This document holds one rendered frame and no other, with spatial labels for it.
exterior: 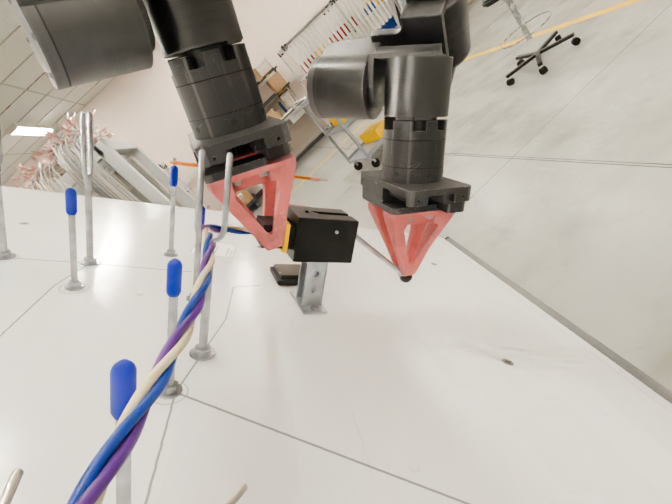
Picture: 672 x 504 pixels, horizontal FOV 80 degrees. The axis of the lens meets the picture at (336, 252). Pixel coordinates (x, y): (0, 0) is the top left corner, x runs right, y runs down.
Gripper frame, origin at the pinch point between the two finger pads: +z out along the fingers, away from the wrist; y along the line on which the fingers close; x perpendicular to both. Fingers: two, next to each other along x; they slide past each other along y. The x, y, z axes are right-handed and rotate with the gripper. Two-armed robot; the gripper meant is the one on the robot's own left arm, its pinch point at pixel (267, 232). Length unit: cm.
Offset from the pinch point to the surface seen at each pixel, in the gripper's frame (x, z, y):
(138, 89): -51, -20, -837
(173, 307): -7.5, -2.4, 11.6
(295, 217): 2.5, -0.9, 1.3
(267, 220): 0.3, -1.1, 0.1
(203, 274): -5.0, -5.1, 15.0
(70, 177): -32, 0, -78
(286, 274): 0.9, 6.9, -4.4
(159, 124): -40, 46, -827
